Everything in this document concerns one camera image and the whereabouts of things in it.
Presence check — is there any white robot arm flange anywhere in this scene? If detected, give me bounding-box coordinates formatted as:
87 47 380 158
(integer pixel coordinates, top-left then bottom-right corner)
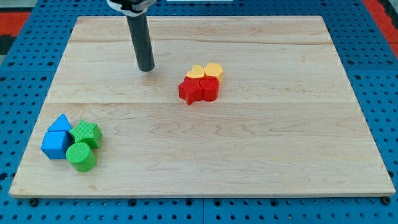
106 0 156 17

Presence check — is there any blue cube block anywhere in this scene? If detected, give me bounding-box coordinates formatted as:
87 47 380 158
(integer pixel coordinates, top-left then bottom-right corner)
40 131 73 159

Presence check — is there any red star block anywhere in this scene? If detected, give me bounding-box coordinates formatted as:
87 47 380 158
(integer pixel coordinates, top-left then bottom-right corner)
178 77 203 105

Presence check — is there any red cylinder block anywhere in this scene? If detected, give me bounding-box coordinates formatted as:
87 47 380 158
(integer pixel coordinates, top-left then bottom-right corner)
200 77 220 101

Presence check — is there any yellow heart block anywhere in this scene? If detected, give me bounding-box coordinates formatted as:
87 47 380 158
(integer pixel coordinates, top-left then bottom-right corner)
186 65 205 78

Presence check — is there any yellow hexagon block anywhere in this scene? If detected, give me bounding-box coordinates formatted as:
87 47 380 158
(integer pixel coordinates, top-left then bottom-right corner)
204 63 224 83

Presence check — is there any wooden board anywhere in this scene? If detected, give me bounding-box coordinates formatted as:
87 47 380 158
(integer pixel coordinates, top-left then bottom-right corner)
9 16 396 198

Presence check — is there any green star block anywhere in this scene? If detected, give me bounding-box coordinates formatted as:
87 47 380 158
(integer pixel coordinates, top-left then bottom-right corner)
68 119 103 149

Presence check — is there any green cylinder block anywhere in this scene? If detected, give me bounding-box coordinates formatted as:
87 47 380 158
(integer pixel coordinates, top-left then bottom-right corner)
66 142 96 172

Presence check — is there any blue triangle block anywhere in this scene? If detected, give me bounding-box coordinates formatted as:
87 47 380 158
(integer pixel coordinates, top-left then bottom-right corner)
47 114 72 132

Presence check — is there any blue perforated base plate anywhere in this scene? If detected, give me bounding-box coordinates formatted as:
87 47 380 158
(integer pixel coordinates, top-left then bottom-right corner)
1 1 397 223

